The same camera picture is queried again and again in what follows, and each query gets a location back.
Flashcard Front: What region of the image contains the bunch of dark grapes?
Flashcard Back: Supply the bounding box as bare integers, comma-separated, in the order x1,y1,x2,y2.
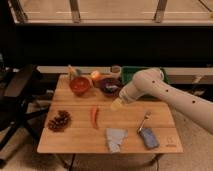
47,110,71,132

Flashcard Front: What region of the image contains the small white cup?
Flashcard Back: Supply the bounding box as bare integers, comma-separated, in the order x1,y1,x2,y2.
110,65,121,77

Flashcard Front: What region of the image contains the dark purple bowl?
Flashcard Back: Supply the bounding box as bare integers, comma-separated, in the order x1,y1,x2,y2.
98,77,122,97

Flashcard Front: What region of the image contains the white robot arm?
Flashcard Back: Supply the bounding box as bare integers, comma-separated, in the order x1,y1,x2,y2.
110,68,213,135

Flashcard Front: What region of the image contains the yellow green bottle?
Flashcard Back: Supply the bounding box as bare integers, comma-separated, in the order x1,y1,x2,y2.
68,65,82,80

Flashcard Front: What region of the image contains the orange fruit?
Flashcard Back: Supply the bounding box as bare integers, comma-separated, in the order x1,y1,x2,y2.
91,70,101,81

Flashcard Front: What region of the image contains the blue sponge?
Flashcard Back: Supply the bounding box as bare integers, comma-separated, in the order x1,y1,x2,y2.
140,128,159,149

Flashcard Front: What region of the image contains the black office chair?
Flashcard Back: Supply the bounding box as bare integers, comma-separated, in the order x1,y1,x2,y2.
0,64,49,150

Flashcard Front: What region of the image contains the orange red bowl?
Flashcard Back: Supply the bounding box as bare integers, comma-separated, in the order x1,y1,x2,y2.
69,77,91,96

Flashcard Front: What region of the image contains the orange red pepper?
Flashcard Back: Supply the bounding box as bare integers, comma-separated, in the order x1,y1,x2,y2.
91,106,99,129

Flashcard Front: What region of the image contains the green plastic tray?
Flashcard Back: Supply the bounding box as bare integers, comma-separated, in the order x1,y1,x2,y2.
120,65,171,99

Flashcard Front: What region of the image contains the grey blue folded cloth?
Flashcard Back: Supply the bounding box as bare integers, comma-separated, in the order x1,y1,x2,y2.
106,128,128,153

